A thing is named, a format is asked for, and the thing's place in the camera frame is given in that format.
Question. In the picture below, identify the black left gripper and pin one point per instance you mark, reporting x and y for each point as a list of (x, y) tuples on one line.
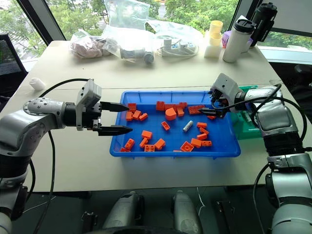
[(93, 114)]

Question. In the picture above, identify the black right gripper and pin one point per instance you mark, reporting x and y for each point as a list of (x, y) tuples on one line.
[(219, 98)]

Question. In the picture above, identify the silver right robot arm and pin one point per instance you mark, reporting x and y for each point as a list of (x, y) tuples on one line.
[(273, 122)]

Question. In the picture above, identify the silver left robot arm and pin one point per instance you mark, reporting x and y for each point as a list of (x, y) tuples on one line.
[(14, 131)]

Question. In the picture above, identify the green plastic bin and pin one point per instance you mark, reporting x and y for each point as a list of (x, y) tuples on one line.
[(246, 126)]

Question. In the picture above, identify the blue plastic bin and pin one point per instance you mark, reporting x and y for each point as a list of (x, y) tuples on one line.
[(175, 134)]

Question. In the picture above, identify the orange flat toy brick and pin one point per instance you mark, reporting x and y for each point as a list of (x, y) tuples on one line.
[(195, 109), (187, 146)]

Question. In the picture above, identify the silver cylindrical battery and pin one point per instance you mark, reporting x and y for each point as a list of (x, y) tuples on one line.
[(188, 126)]

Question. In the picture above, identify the orange rounded toy brick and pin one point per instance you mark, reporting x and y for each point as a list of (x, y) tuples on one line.
[(170, 114)]

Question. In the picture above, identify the white plastic block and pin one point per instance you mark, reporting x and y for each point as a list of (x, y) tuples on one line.
[(211, 50)]

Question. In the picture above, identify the grey cylinder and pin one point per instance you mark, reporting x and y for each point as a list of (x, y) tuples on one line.
[(148, 58)]

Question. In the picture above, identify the white thermos with black lid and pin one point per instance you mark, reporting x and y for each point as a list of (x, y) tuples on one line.
[(235, 44)]

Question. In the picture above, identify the purple object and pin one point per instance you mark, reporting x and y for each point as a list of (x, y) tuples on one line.
[(226, 40)]

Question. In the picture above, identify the white power strip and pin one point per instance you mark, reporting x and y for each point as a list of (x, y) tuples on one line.
[(178, 47)]

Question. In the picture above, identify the clear plastic bag with parts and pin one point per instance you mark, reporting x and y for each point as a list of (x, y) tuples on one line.
[(126, 44)]

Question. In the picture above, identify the plastic bag with pink cloth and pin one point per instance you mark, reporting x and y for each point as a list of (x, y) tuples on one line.
[(85, 47)]

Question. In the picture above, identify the cream plastic cups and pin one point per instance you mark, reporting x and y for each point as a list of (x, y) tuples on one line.
[(216, 33)]

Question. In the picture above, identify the small white bottle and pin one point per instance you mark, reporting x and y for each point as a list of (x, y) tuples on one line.
[(37, 83)]

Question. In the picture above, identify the clear plastic bag with power strip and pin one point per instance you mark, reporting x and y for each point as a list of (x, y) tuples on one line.
[(175, 34)]

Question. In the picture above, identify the black office chair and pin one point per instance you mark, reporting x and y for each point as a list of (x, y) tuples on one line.
[(297, 78)]

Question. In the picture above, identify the grey rounded robot leg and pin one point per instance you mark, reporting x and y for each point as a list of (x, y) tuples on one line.
[(186, 212), (124, 212)]

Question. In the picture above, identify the black bottle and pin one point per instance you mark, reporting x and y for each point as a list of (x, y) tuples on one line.
[(263, 22)]

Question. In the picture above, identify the empty clear plastic bag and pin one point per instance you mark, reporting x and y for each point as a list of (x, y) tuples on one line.
[(126, 12)]

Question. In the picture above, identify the black mesh chair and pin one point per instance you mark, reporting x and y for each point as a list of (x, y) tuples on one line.
[(9, 61)]

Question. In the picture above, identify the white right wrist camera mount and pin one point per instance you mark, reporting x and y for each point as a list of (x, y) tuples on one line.
[(226, 85)]

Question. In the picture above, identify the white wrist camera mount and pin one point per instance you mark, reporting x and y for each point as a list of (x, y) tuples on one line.
[(89, 93), (226, 85)]

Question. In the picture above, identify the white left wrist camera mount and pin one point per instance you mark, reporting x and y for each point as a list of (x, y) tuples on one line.
[(89, 93)]

